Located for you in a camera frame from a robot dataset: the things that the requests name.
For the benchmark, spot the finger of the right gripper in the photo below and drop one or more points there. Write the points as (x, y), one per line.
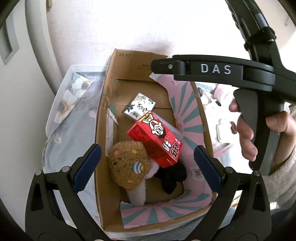
(168, 66)

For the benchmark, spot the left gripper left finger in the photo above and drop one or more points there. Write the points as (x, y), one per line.
(43, 218)

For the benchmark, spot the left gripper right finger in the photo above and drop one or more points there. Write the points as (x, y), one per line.
(252, 218)

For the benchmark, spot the white floral card box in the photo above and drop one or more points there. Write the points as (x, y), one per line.
(140, 105)

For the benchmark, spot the clear plastic straw box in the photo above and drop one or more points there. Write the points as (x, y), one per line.
(171, 128)

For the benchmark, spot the red snack box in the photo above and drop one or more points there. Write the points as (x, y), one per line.
(160, 143)

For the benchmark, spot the black cloth item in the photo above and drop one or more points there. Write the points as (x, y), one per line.
(169, 176)

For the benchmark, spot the brown plush toy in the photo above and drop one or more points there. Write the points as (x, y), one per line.
(129, 165)

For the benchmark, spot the white fluffy sleeve forearm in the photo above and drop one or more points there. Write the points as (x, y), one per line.
(280, 186)

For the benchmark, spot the person right hand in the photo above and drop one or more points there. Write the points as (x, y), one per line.
(282, 123)

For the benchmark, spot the brown hair scrunchie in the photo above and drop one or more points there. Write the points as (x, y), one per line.
(233, 128)

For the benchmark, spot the white earbud case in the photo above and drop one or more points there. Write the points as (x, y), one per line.
(225, 134)

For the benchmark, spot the floral blue cloth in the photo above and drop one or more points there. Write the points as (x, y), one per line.
(73, 137)

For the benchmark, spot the white plastic tray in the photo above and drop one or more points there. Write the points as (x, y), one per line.
(80, 81)

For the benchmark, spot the brown cardboard box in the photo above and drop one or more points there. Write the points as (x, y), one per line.
(128, 73)

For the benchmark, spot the white door with handle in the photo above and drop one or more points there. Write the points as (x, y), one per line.
(30, 77)

